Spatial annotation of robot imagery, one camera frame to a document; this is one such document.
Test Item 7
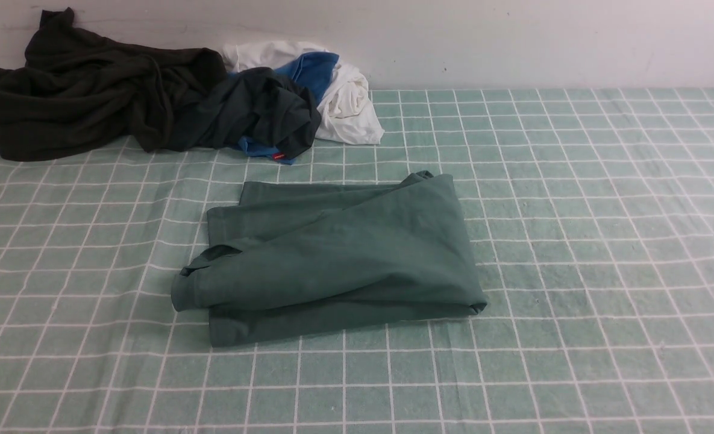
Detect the white crumpled garment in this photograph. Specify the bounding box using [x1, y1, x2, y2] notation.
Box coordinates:
[222, 40, 384, 145]

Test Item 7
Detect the dark grey crumpled garment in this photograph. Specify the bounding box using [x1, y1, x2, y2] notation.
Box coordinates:
[164, 67, 321, 159]

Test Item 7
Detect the green checkered tablecloth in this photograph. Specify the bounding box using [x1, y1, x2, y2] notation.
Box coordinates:
[0, 88, 714, 433]

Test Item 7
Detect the green long-sleeve top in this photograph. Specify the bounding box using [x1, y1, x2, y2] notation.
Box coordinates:
[171, 171, 488, 348]

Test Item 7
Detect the blue crumpled garment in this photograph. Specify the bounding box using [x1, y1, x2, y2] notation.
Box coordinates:
[235, 51, 339, 165]

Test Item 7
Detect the dark olive crumpled garment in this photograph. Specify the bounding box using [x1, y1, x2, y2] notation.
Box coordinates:
[0, 8, 227, 162]

